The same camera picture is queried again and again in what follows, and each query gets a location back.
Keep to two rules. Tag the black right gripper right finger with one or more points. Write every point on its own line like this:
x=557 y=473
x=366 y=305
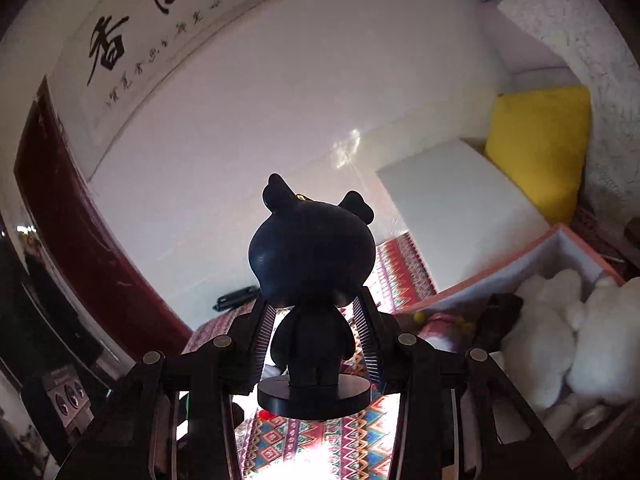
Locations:
x=458 y=413

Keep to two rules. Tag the white lace bedding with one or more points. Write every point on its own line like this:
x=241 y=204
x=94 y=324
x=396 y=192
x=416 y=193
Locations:
x=586 y=38

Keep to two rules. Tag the white foam block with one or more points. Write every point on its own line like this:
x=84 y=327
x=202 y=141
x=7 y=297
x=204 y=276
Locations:
x=462 y=212

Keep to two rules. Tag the yellow pillow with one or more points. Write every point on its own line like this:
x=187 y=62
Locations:
x=539 y=140

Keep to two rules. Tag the white plush toy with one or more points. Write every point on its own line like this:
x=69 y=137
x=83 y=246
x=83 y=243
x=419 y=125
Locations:
x=606 y=364
x=540 y=348

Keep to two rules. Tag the dark red wooden door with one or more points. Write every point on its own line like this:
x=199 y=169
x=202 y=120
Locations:
x=83 y=249

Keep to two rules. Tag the black nike bag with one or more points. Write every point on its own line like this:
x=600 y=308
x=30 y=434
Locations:
x=496 y=321

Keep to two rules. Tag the patterned red tablecloth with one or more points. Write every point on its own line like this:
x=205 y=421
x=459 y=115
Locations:
x=313 y=307

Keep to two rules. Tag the blue cat figurine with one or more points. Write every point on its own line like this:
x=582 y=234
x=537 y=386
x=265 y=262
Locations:
x=311 y=258

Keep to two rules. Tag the pink storage box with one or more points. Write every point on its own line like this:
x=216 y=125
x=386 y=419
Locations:
x=609 y=451

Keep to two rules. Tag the calligraphy wall scroll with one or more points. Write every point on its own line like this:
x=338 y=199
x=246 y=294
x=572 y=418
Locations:
x=121 y=52

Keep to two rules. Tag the purple woven flower basket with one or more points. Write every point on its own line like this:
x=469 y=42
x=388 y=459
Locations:
x=448 y=332

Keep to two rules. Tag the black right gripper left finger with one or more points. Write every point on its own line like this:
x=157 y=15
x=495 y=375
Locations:
x=177 y=412

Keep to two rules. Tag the black remote control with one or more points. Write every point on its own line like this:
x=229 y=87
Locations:
x=236 y=299

